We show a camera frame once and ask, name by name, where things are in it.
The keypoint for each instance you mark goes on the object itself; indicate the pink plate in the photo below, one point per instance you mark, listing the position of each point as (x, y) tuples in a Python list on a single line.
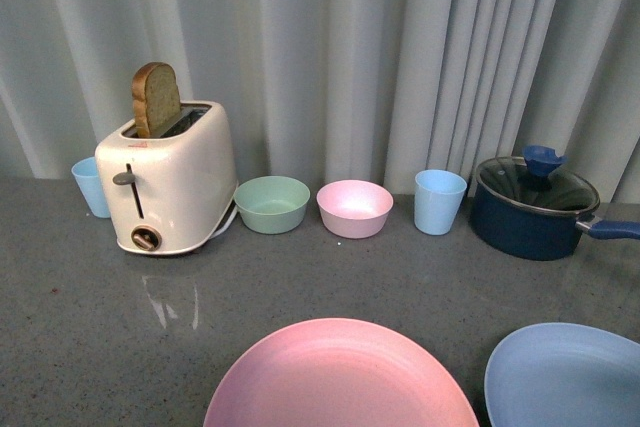
[(338, 372)]

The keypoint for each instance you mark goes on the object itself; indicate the blue plate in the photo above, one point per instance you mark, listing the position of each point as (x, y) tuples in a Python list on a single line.
[(563, 374)]

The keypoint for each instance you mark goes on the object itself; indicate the pink bowl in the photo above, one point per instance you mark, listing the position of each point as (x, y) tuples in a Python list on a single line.
[(354, 209)]

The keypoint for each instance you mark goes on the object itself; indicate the green bowl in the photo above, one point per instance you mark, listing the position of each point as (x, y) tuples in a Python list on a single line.
[(272, 204)]

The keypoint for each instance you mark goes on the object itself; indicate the light blue cup right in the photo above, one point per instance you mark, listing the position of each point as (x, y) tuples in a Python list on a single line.
[(438, 196)]

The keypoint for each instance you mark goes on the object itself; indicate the light blue cup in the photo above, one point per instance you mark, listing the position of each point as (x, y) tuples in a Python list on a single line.
[(86, 175), (438, 196)]

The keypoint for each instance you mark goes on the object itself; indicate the grey curtain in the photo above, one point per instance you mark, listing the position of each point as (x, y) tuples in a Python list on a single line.
[(324, 90)]

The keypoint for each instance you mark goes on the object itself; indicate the cream two-slot toaster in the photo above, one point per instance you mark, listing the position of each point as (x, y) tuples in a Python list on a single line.
[(169, 195)]

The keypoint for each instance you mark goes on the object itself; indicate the brown bread slice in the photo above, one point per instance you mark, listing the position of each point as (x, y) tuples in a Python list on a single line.
[(156, 97)]

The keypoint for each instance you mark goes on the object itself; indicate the dark blue saucepan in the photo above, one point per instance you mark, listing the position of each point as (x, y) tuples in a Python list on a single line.
[(535, 236)]

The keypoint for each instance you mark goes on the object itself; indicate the glass pot lid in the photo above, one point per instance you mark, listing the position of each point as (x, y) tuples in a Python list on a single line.
[(537, 182)]

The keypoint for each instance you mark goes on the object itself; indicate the light blue cup left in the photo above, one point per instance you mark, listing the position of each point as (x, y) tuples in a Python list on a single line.
[(86, 175)]

